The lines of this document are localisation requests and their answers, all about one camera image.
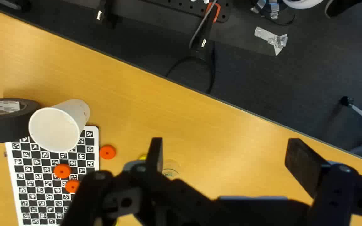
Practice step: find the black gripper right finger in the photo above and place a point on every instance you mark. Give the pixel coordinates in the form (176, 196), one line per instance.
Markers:
(300, 161)

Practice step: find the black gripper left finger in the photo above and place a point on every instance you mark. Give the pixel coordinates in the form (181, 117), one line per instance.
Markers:
(156, 152)

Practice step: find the white paper cup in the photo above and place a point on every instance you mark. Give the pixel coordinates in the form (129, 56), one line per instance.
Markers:
(55, 129)

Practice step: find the crumpled grey paper scrap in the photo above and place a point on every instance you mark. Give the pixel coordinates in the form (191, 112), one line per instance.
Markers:
(272, 39)

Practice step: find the checkered calibration board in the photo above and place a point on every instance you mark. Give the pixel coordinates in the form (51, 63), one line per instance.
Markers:
(34, 188)

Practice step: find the black bar clamp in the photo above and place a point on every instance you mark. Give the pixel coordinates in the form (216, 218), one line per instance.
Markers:
(100, 12)

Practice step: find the black tape roll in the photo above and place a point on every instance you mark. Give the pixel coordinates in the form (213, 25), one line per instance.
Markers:
(5, 125)

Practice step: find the white tape roll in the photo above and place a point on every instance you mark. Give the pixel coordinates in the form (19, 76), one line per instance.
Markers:
(301, 2)

